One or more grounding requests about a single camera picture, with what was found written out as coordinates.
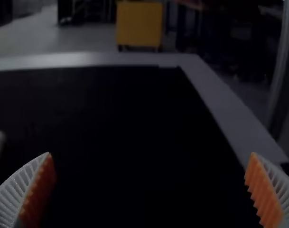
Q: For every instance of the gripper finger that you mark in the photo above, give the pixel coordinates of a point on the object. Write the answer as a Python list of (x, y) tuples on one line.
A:
[(272, 194), (13, 197)]

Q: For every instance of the black mat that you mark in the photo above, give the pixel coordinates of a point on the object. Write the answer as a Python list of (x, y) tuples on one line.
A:
[(125, 133)]

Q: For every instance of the yellow wheeled cabinet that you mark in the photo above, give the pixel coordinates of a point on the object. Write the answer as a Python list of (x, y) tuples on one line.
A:
[(139, 23)]

